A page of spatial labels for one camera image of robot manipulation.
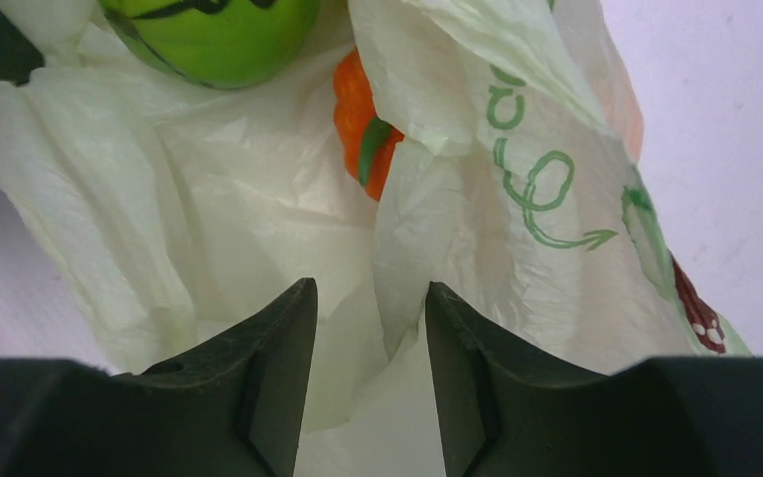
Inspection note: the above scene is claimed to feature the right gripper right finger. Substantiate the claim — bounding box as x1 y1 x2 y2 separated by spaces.
425 282 763 476

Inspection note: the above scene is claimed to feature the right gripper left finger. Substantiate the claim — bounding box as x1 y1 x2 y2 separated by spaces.
0 278 318 476

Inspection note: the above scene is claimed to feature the green plastic grocery bag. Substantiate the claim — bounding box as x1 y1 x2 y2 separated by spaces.
0 1 749 476

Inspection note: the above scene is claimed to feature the orange mini pumpkin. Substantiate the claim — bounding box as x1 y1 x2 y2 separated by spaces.
333 49 403 201

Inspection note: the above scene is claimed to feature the green fruit in bag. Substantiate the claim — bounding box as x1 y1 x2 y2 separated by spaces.
98 0 320 90

